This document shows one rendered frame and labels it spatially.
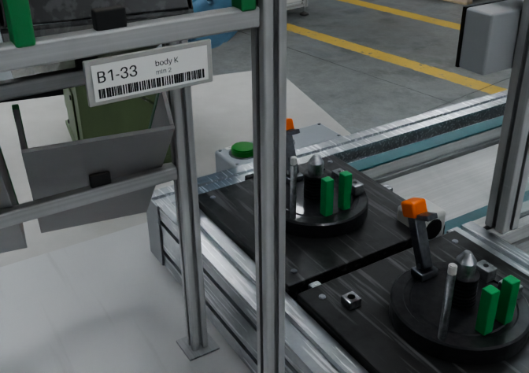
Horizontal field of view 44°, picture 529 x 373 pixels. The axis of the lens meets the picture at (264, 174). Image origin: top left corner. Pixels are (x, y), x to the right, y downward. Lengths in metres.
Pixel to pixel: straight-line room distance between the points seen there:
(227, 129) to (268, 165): 0.87
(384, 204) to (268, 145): 0.42
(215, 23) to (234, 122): 0.97
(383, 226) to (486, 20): 0.28
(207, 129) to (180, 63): 0.95
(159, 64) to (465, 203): 0.68
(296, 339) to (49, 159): 0.30
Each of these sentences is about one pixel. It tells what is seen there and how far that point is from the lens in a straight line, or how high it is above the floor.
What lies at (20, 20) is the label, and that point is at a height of 1.33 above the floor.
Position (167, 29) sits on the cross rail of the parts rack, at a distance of 0.44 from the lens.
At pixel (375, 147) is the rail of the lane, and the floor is 0.95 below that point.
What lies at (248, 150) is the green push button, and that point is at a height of 0.97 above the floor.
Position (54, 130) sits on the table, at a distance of 1.45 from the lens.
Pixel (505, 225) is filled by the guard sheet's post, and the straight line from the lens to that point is 0.89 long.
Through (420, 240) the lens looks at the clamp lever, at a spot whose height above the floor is 1.03.
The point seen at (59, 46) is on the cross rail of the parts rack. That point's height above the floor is 1.31.
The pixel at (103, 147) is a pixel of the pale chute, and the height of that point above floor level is 1.17.
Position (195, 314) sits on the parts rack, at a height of 0.92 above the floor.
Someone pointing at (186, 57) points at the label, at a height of 1.29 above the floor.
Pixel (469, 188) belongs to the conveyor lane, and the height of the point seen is 0.92.
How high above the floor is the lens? 1.42
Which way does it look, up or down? 28 degrees down
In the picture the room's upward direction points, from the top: 1 degrees counter-clockwise
